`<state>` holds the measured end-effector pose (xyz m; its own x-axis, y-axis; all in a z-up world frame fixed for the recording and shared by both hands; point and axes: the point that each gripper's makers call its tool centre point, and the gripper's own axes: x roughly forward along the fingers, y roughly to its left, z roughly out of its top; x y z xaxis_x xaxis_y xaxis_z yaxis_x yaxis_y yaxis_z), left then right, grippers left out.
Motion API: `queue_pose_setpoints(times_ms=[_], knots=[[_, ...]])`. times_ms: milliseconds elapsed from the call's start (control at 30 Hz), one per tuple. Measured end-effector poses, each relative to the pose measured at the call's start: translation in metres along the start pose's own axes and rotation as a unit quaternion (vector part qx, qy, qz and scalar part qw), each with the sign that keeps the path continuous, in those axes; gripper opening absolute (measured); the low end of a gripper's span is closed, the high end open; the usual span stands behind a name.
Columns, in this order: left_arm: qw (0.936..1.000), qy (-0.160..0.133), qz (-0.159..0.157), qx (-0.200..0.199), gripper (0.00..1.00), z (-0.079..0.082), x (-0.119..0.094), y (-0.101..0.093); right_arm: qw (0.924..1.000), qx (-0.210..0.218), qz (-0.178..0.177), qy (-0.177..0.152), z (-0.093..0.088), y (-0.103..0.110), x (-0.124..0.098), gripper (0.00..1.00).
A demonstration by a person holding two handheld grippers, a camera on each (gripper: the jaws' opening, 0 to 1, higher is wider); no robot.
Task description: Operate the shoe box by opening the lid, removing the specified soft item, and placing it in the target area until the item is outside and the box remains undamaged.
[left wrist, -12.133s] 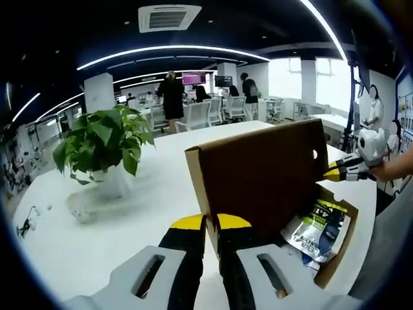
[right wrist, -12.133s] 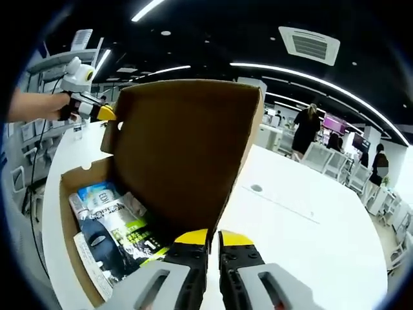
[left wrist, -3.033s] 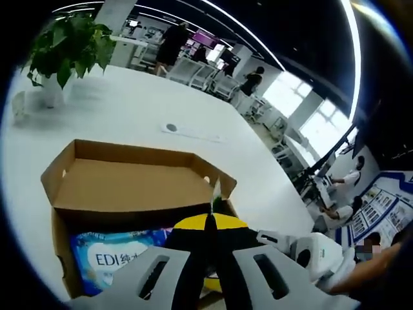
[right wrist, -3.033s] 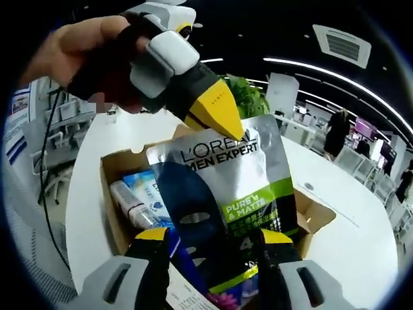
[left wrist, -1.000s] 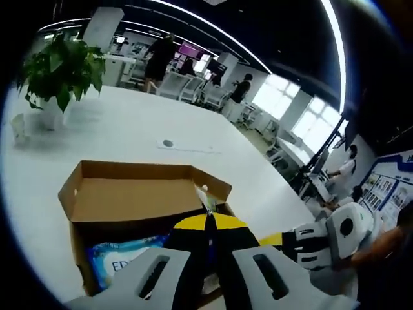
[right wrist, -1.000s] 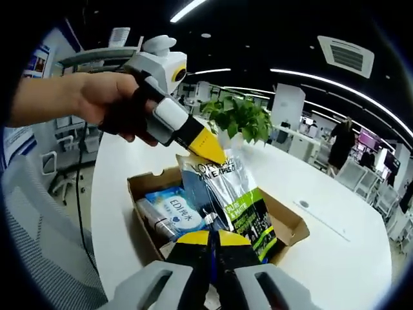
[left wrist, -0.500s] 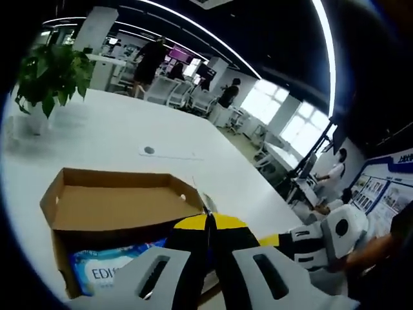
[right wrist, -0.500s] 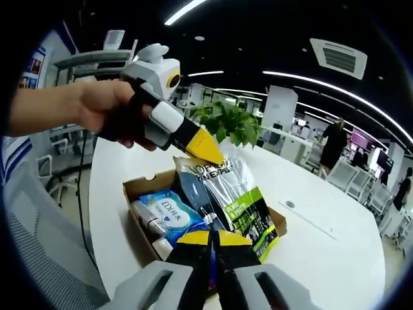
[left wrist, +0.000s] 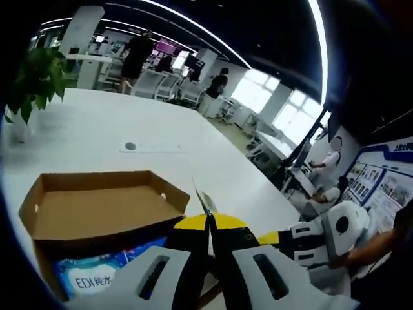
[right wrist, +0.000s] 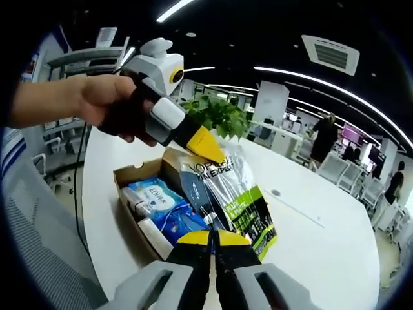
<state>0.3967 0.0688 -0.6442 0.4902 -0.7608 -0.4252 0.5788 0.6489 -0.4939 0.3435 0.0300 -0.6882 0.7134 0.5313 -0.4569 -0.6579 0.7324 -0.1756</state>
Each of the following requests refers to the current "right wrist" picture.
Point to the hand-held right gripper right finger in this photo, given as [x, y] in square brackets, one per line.
[238, 277]

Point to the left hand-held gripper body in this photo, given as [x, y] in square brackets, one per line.
[158, 69]

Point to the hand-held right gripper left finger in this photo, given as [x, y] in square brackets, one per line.
[180, 277]

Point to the brown cardboard shoe box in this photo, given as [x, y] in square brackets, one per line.
[127, 172]

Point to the blue wet wipes pack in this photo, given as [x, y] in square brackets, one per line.
[155, 197]

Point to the silver green soft packet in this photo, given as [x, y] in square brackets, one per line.
[232, 174]

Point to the pale cosmetic tube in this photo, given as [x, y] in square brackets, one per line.
[137, 201]

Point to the person's left hand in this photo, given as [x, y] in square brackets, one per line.
[103, 93]

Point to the white printed packet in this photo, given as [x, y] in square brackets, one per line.
[156, 237]

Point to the green leafy plant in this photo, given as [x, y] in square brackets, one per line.
[222, 113]

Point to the white plant pot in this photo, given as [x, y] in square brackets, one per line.
[226, 140]

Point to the straight ceiling light strip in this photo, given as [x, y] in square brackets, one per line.
[174, 10]

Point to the grey storage shelf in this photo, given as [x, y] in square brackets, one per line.
[87, 59]

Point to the round table grommet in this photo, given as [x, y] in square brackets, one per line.
[276, 192]

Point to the group of white office chairs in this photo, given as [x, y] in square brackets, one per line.
[334, 169]

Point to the grey mesh office chair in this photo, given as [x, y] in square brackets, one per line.
[42, 232]

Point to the curved ceiling light strip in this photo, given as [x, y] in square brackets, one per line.
[329, 85]

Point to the ceiling air vent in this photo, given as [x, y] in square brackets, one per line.
[331, 55]

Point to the purple display screen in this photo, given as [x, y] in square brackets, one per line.
[353, 134]

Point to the blue white wall poster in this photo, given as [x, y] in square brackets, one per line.
[13, 147]

